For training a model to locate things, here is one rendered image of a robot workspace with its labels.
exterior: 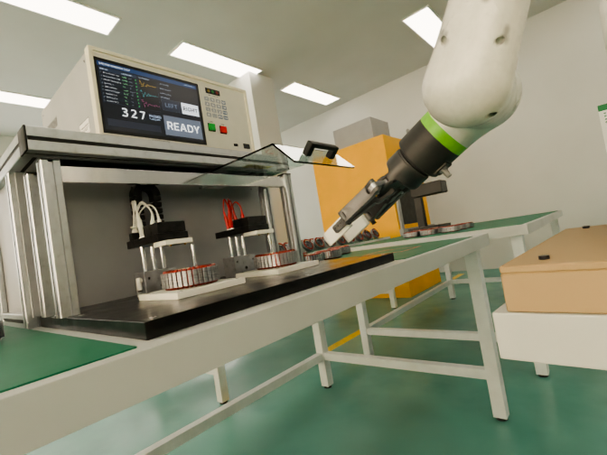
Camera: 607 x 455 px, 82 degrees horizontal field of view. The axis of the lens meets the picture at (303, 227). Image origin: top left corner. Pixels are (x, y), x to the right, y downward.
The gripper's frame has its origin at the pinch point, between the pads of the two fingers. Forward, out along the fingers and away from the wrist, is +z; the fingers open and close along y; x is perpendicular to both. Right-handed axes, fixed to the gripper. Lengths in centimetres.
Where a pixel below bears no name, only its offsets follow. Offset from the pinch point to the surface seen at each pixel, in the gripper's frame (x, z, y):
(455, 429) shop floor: -65, 56, 77
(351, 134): 214, 104, 348
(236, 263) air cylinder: 13.9, 31.2, -3.2
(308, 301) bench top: -11.1, 1.8, -19.6
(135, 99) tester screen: 50, 11, -24
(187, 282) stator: 4.7, 17.8, -27.6
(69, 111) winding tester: 60, 25, -32
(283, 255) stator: 5.7, 16.7, -2.1
